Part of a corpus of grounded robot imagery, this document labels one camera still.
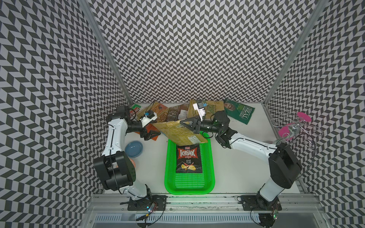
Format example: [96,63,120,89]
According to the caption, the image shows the green plastic basket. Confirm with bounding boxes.
[164,132,215,195]

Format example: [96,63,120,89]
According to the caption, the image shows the brown dark snack bag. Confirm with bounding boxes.
[165,104,189,122]

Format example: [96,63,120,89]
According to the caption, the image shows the black Krax chips bag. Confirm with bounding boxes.
[176,144,203,173]

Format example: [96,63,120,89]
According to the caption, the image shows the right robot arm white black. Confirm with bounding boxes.
[179,111,302,210]

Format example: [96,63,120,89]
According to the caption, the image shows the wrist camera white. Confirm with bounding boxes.
[193,101,207,121]
[141,110,157,126]

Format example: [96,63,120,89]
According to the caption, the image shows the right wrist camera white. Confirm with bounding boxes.
[193,101,207,121]

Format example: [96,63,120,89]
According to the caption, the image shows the orange Chips bag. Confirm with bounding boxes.
[136,101,169,123]

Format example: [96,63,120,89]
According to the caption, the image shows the green Real chips bag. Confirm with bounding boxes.
[224,99,255,125]

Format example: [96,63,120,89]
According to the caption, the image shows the aluminium front rail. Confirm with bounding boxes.
[85,193,325,213]

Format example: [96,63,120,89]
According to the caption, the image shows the yellow blue Chips bag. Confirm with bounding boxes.
[153,121,208,146]

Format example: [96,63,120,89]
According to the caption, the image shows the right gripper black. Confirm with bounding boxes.
[180,115,221,134]

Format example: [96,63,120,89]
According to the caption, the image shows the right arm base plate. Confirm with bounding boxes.
[238,194,282,211]

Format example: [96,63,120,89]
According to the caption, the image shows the green red Chuba bag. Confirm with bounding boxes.
[129,104,141,119]

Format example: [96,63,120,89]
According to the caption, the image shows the yellow green Chips bag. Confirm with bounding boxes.
[187,99,224,120]

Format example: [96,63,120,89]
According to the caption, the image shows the blue bowl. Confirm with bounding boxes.
[125,141,144,158]

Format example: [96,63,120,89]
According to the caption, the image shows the chrome pink cup stand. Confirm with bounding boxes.
[270,109,324,151]

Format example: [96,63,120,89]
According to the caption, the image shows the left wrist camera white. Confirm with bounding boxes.
[141,110,157,126]

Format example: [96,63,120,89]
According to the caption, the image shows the red orange snack bag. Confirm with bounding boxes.
[135,124,161,141]

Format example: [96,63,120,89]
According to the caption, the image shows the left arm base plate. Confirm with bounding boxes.
[127,195,167,211]

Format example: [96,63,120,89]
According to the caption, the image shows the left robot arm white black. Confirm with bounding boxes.
[93,105,160,200]

